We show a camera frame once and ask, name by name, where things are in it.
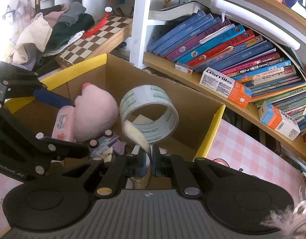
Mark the cream wrist watch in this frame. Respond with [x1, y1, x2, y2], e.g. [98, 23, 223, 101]
[122, 119, 153, 189]

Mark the clear packing tape roll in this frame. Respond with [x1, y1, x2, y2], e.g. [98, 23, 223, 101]
[119, 85, 179, 144]

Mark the pink rectangular case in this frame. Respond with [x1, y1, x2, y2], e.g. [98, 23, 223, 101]
[52, 106, 75, 142]

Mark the pink plush toy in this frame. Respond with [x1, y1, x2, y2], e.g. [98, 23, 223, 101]
[73, 83, 118, 142]

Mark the white sponge block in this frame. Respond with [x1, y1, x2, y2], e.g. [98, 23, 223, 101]
[132, 145, 167, 155]

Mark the blue purple toy keychain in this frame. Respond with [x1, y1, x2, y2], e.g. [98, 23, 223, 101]
[88, 129, 127, 162]

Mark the yellow cardboard box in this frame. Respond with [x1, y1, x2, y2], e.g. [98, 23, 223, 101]
[0, 54, 225, 182]

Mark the pile of clothes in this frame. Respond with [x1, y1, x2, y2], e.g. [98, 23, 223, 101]
[7, 2, 94, 70]

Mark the pink checkered table mat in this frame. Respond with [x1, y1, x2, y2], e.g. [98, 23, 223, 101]
[0, 120, 305, 238]

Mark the wooden chessboard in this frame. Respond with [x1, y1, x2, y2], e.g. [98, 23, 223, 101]
[56, 16, 133, 68]

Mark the white orange medicine box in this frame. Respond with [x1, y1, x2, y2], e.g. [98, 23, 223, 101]
[199, 68, 252, 109]

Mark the red tassel ornament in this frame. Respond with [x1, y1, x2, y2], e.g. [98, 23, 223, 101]
[83, 6, 112, 38]

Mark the small orange white box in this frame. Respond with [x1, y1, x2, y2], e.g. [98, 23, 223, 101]
[258, 101, 300, 141]

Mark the row of leaning books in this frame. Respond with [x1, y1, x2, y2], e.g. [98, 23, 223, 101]
[144, 11, 306, 132]

